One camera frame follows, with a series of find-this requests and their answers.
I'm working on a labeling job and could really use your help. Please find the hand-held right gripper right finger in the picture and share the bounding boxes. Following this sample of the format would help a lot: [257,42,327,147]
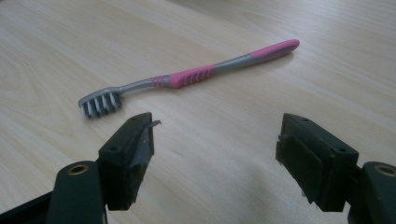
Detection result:
[276,113,360,213]

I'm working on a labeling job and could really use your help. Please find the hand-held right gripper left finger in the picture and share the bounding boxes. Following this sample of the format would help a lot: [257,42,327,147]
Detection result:
[98,112,163,212]

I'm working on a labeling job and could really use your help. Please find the pink and grey toothbrush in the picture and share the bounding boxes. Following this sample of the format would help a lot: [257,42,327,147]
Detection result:
[78,38,301,119]

